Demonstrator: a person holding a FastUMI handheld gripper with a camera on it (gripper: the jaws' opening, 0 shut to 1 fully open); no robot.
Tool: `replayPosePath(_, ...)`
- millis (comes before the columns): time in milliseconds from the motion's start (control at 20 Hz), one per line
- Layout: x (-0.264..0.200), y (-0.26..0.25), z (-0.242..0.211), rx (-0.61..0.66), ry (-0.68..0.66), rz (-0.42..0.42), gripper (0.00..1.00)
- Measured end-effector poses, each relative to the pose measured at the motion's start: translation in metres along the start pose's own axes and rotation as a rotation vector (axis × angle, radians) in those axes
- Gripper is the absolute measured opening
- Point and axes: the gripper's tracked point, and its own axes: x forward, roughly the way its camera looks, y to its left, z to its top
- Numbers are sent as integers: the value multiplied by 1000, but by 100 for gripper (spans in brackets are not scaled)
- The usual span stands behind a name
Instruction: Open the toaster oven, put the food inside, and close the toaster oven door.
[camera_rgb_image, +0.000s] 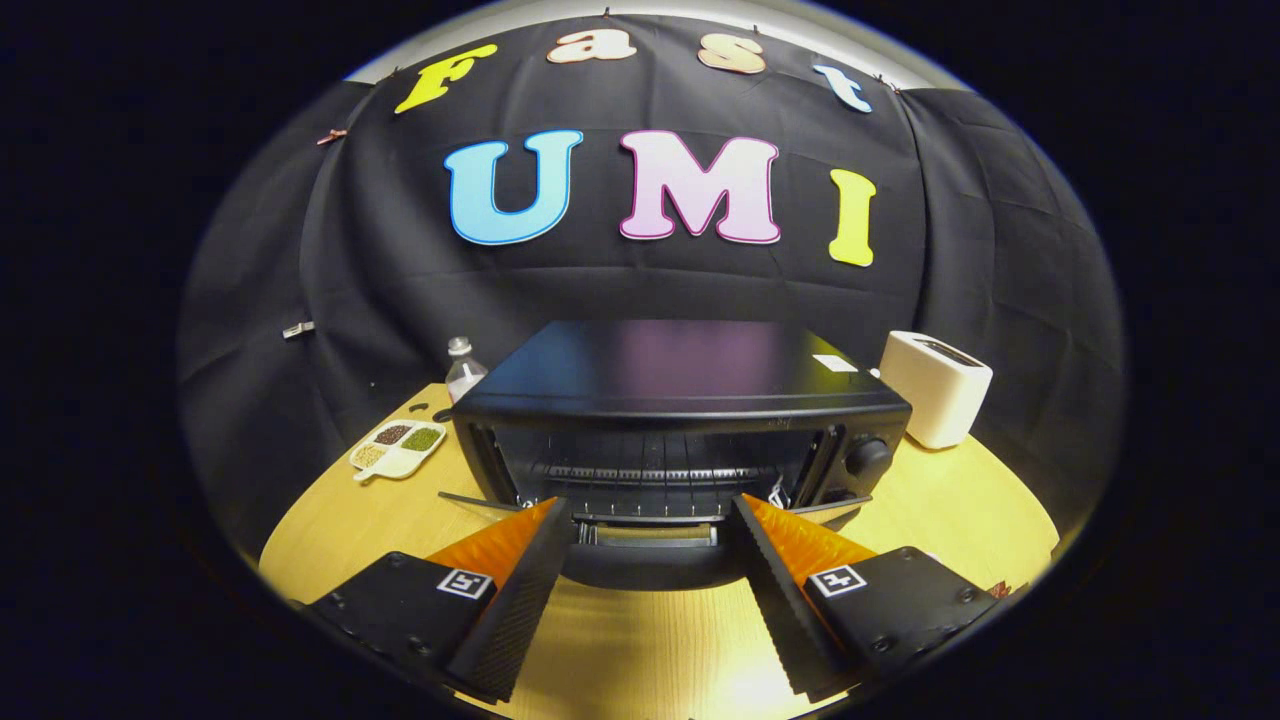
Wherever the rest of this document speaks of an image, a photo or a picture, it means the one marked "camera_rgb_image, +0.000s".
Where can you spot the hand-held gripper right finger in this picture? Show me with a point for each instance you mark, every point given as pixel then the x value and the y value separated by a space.
pixel 780 600

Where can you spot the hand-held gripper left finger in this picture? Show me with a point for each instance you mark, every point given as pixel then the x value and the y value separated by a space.
pixel 525 600

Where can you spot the black toaster oven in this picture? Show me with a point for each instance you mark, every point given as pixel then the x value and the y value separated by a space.
pixel 680 370

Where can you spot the white toaster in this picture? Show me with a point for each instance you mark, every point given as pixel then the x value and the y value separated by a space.
pixel 935 395

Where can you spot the white divided spice dish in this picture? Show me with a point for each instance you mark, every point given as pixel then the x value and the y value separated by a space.
pixel 397 452

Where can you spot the clear plastic bottle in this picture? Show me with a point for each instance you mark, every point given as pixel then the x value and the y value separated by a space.
pixel 465 375

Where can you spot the silver clip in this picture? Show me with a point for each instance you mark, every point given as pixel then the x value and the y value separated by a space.
pixel 297 329

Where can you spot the pink clip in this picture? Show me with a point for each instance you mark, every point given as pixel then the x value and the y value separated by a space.
pixel 332 136

